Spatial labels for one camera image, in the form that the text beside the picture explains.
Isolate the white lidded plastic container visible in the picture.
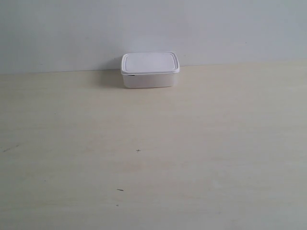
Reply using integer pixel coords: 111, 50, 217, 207
121, 52, 180, 88

